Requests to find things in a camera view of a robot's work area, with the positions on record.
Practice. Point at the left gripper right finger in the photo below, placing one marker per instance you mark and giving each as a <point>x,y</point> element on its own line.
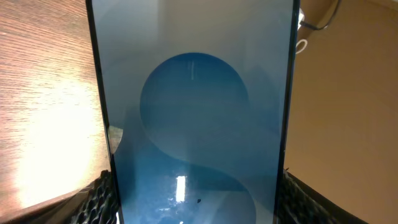
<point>300,204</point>

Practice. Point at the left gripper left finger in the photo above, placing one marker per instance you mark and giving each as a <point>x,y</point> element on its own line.
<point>97,203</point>

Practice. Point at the blue screen Galaxy smartphone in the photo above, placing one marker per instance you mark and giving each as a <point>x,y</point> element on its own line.
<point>195,98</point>

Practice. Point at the white power strip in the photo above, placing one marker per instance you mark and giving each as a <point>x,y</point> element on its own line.
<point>301,18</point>

